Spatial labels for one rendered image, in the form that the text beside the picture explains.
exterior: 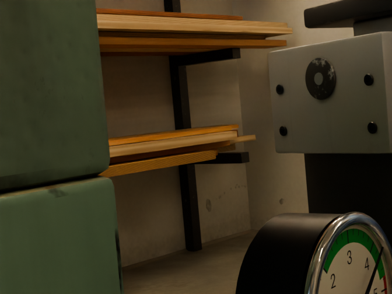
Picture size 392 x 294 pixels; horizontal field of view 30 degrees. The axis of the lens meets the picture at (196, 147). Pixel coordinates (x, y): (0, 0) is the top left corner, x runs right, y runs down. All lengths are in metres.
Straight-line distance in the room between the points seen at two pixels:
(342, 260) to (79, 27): 0.11
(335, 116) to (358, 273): 0.35
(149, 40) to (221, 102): 1.15
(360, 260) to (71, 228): 0.10
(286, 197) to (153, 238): 0.82
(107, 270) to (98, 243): 0.01
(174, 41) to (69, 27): 2.84
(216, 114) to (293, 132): 3.38
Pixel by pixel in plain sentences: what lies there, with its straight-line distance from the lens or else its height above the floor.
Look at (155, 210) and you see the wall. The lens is 3.65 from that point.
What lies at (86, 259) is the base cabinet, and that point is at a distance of 0.24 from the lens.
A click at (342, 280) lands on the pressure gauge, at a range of 0.24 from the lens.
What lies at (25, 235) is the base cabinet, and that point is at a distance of 0.22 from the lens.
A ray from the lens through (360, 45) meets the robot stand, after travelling 0.57.
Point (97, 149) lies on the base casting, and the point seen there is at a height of 0.72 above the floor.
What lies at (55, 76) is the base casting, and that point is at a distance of 0.23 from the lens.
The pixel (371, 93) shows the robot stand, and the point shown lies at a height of 0.73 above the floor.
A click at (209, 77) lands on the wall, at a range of 3.98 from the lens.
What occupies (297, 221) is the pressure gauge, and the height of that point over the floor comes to 0.69.
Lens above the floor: 0.73
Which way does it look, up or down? 3 degrees down
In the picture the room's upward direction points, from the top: 5 degrees counter-clockwise
